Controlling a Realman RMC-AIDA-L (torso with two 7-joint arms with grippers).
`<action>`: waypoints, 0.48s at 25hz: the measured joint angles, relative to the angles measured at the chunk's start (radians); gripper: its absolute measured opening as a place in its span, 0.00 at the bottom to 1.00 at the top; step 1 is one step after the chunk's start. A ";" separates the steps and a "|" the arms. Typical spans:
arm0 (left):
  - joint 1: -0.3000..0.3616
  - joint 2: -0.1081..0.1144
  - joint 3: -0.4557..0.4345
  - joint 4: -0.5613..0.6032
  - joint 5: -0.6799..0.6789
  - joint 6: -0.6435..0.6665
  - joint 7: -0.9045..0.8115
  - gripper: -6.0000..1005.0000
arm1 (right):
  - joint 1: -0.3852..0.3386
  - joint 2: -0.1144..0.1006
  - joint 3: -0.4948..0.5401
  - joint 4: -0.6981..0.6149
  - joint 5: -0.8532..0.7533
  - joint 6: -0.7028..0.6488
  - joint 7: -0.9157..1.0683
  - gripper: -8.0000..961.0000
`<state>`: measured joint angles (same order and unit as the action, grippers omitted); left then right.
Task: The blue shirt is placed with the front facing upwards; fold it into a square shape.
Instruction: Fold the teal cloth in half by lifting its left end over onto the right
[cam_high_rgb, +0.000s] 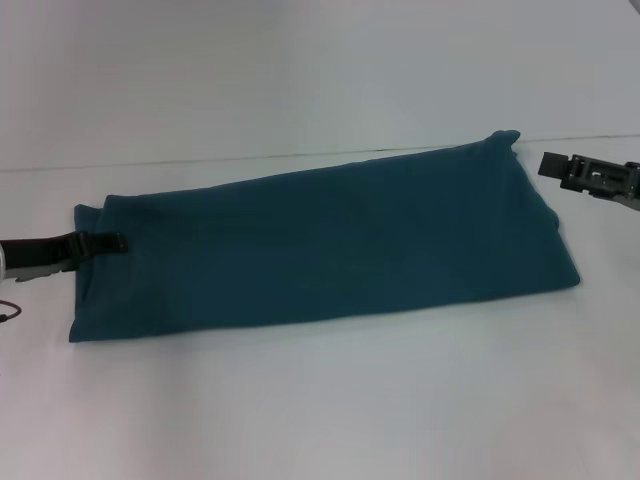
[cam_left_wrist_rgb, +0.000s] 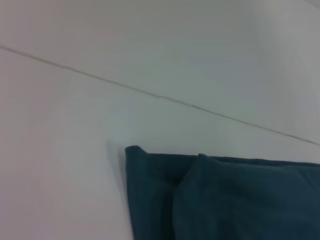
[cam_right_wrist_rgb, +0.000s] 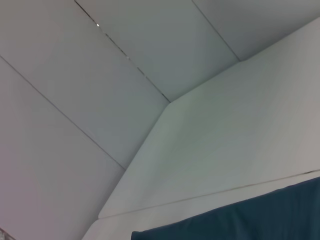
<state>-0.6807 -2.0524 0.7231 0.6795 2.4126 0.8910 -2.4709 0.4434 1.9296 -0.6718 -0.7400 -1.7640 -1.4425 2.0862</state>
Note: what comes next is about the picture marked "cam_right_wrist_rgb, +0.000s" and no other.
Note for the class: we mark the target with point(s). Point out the teal FREE print t-shirt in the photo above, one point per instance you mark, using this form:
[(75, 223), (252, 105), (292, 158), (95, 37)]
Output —
[(237, 215)]

